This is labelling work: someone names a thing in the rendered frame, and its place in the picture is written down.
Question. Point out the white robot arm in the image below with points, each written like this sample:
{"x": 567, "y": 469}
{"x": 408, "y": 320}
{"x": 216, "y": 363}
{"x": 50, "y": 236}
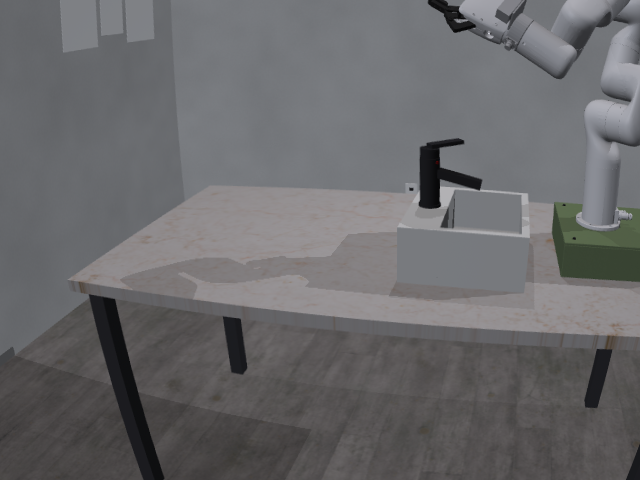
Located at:
{"x": 604, "y": 121}

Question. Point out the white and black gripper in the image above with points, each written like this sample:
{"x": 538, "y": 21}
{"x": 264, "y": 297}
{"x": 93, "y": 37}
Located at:
{"x": 478, "y": 17}

